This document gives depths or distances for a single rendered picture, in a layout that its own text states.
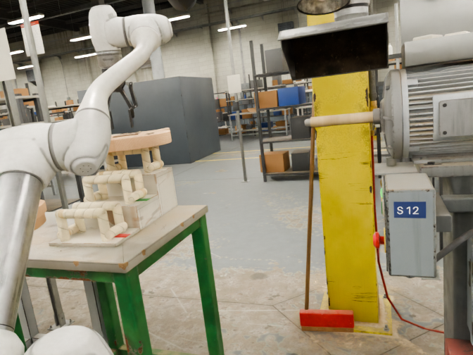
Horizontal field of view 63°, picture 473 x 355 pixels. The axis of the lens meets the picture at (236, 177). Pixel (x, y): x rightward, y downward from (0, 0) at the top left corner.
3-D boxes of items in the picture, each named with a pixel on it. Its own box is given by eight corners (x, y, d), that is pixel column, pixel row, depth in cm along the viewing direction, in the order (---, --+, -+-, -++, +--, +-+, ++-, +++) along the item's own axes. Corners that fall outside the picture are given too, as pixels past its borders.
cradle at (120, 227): (129, 228, 135) (128, 220, 135) (111, 241, 125) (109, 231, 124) (122, 229, 136) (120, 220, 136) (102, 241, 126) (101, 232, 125)
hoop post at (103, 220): (113, 238, 128) (108, 211, 126) (108, 241, 125) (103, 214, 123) (105, 238, 129) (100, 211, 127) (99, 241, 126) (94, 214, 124)
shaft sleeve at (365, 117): (373, 116, 114) (372, 108, 112) (373, 125, 113) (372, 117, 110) (312, 122, 121) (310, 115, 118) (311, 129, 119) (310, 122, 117)
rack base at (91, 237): (141, 230, 137) (140, 227, 137) (117, 246, 123) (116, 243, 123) (77, 231, 145) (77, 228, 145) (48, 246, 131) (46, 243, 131)
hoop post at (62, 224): (72, 238, 133) (67, 212, 131) (66, 241, 130) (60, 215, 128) (65, 238, 134) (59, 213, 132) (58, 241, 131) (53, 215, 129)
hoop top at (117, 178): (132, 181, 140) (130, 172, 139) (127, 183, 137) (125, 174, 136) (86, 183, 146) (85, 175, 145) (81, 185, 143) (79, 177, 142)
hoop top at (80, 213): (109, 216, 127) (108, 206, 126) (103, 219, 124) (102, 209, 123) (60, 217, 133) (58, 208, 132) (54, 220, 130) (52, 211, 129)
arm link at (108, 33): (90, 52, 137) (127, 48, 138) (81, 4, 132) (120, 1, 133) (97, 52, 147) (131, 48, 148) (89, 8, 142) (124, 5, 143)
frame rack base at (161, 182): (178, 205, 166) (172, 166, 163) (162, 216, 152) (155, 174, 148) (123, 207, 174) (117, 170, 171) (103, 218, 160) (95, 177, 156)
